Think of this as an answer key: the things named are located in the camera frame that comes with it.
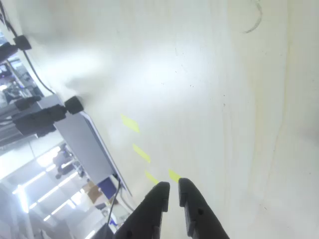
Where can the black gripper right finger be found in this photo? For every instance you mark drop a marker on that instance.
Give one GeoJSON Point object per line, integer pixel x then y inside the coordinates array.
{"type": "Point", "coordinates": [199, 219]}

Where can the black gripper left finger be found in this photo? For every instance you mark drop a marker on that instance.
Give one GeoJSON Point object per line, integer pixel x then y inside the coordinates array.
{"type": "Point", "coordinates": [147, 219]}

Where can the yellow tape strip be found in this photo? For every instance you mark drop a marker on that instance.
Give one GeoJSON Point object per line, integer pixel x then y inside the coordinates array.
{"type": "Point", "coordinates": [151, 176]}
{"type": "Point", "coordinates": [130, 123]}
{"type": "Point", "coordinates": [141, 153]}
{"type": "Point", "coordinates": [174, 175]}

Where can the grey flat panel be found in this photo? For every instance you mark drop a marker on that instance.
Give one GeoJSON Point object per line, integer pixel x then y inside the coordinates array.
{"type": "Point", "coordinates": [82, 142]}

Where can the black clamp knob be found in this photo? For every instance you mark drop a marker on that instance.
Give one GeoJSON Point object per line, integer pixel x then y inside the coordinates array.
{"type": "Point", "coordinates": [22, 42]}
{"type": "Point", "coordinates": [73, 105]}

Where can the black clamp bracket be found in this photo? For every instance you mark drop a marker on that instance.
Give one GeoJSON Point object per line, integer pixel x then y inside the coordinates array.
{"type": "Point", "coordinates": [37, 119]}

